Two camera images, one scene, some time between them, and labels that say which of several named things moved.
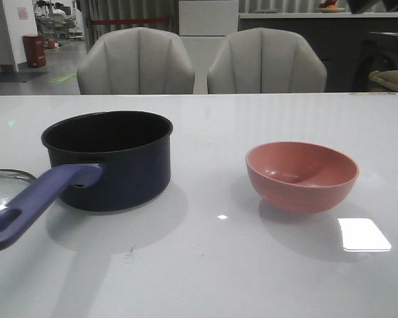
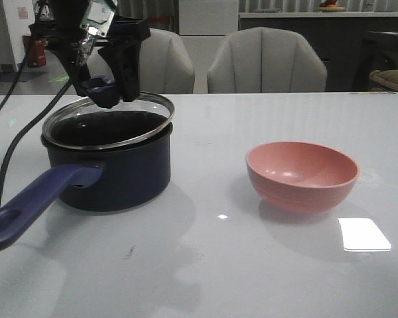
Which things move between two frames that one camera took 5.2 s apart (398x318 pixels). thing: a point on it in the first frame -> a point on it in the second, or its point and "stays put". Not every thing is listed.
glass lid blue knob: x=2 y=186 -> x=103 y=120
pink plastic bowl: x=299 y=177 stays put
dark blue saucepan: x=99 y=161 stays put
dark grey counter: x=351 y=45 stays put
